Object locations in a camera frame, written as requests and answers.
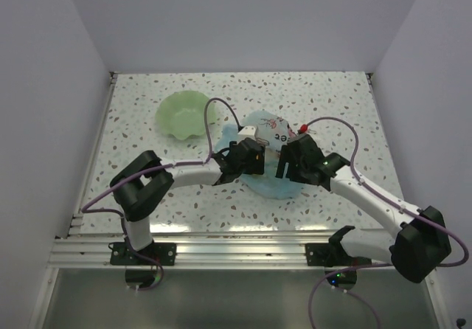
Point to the light blue plastic bag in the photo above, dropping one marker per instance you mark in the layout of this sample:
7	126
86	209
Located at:
273	132

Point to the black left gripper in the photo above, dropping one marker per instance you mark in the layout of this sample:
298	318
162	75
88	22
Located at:
257	164

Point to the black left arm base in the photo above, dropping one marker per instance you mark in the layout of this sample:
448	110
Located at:
163	253

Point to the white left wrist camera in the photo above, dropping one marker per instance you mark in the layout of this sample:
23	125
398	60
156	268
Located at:
249	131

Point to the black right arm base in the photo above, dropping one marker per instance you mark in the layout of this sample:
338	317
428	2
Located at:
331	253

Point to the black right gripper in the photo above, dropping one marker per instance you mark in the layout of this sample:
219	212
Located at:
287	156

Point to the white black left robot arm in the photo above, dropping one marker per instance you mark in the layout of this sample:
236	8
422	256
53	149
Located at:
140	187

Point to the aluminium front mounting rail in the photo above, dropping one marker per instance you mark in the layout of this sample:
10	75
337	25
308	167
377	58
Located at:
200	250

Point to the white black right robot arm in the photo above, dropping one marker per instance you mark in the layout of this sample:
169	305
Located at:
414	242

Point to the green wavy glass bowl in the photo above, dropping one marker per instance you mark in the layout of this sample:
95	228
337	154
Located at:
181	114

